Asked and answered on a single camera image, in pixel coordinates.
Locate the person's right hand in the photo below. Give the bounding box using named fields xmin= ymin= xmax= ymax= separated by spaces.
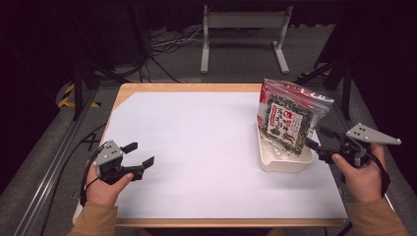
xmin=330 ymin=143 xmax=387 ymax=204

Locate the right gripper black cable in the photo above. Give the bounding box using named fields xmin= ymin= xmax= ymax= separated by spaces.
xmin=355 ymin=140 xmax=391 ymax=199

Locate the grey metal stand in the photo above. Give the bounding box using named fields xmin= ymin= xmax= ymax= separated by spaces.
xmin=200 ymin=4 xmax=294 ymax=76

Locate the yellow black hazard tape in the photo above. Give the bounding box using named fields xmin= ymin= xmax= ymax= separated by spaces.
xmin=57 ymin=83 xmax=101 ymax=109

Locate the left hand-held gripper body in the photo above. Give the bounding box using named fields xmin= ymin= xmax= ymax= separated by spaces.
xmin=91 ymin=140 xmax=146 ymax=186

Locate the person's left hand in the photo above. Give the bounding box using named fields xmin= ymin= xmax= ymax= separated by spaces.
xmin=85 ymin=169 xmax=135 ymax=207

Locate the white table sheet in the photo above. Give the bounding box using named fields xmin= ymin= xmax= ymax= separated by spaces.
xmin=75 ymin=90 xmax=349 ymax=220

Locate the black metal stand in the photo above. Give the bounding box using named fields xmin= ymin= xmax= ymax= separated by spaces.
xmin=295 ymin=58 xmax=354 ymax=121
xmin=69 ymin=48 xmax=133 ymax=121

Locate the cream plastic divided bin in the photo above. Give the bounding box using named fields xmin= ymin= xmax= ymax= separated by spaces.
xmin=255 ymin=120 xmax=316 ymax=174

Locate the clear seaweed packet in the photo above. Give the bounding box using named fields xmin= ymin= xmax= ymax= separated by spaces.
xmin=256 ymin=77 xmax=335 ymax=157

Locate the black floor cable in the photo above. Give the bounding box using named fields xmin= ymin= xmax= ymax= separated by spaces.
xmin=39 ymin=122 xmax=108 ymax=236

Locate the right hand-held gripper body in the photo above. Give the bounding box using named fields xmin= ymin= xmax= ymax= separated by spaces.
xmin=315 ymin=122 xmax=402 ymax=170

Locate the bundle of floor cables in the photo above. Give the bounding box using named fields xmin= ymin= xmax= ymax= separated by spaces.
xmin=139 ymin=27 xmax=205 ymax=84

